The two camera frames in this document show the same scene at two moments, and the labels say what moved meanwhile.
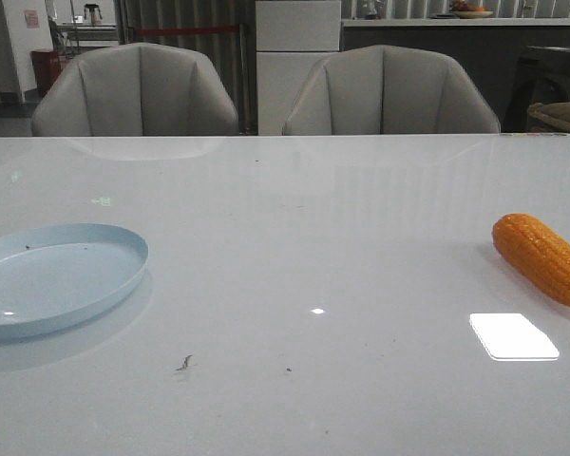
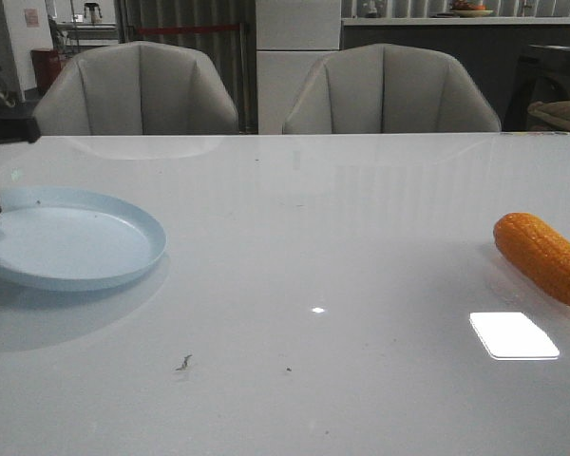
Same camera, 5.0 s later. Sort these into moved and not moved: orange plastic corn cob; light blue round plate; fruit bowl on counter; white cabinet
Moved: light blue round plate
Not moved: white cabinet; orange plastic corn cob; fruit bowl on counter
